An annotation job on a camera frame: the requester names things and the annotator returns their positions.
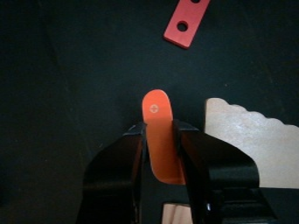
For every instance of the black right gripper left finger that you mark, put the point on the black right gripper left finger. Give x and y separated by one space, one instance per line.
112 169

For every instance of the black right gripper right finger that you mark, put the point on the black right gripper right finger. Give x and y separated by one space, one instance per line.
218 169

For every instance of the red wooden bar with holes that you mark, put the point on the red wooden bar with holes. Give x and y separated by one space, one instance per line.
185 23

